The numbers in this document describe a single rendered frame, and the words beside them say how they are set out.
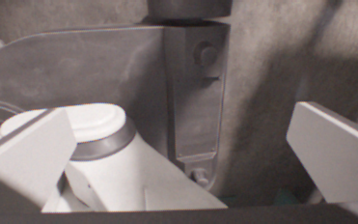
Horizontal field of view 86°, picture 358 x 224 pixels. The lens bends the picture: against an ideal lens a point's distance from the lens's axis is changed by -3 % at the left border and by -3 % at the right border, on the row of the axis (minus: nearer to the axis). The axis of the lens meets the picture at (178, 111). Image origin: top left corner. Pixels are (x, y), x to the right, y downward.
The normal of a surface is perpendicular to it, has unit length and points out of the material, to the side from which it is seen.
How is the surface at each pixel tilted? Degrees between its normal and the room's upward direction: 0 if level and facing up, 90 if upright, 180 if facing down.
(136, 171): 90
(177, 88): 0
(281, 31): 0
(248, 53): 0
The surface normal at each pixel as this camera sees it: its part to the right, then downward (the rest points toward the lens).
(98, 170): -0.02, -0.88
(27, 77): 0.22, 0.47
